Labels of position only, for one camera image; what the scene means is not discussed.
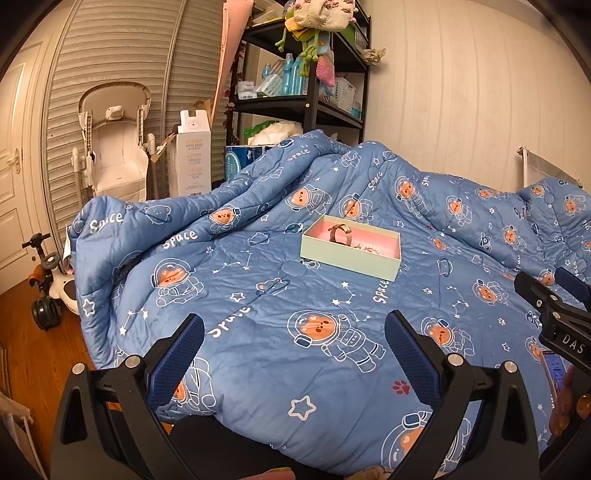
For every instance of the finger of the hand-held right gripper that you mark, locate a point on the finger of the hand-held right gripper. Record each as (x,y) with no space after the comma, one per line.
(575,288)
(535,293)

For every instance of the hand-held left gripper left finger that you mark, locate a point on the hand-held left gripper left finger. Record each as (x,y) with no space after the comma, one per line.
(178,355)

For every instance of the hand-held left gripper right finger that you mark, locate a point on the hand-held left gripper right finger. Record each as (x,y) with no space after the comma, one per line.
(411,360)

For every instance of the pink lined jewelry box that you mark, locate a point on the pink lined jewelry box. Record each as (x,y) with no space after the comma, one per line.
(346,261)

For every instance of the person's right hand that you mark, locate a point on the person's right hand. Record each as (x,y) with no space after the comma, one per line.
(564,406)

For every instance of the smartphone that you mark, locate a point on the smartphone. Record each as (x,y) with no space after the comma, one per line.
(554,369)

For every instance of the blue printed blanket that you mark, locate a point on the blue printed blanket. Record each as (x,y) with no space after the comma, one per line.
(277,286)

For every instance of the children's ride-on scooter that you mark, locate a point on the children's ride-on scooter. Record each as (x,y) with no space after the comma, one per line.
(60,286)

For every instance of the tall white carton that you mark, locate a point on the tall white carton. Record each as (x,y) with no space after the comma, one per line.
(189,157)

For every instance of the white baby high chair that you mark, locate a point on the white baby high chair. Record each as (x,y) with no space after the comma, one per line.
(115,161)

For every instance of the blue tissue package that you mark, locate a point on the blue tissue package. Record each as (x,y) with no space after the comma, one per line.
(240,159)

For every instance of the white plastic bag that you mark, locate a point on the white plastic bag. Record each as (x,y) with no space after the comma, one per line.
(274,131)

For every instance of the white storage basket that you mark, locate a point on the white storage basket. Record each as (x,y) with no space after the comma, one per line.
(344,94)

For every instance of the black shelf rack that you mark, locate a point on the black shelf rack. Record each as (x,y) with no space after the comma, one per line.
(314,104)

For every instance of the row of blue bottles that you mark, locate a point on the row of blue bottles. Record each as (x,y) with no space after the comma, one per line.
(291,78)

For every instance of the pink knitted pouch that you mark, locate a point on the pink knitted pouch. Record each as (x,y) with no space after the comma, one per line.
(325,69)

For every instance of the tall leaning board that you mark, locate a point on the tall leaning board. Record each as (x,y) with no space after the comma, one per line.
(231,46)

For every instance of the white louvered closet door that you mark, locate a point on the white louvered closet door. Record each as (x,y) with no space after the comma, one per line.
(115,41)

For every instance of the green frog plush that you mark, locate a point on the green frog plush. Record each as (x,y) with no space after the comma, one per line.
(307,46)

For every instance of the cream knitted cloth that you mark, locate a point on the cream knitted cloth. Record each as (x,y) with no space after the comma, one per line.
(323,14)

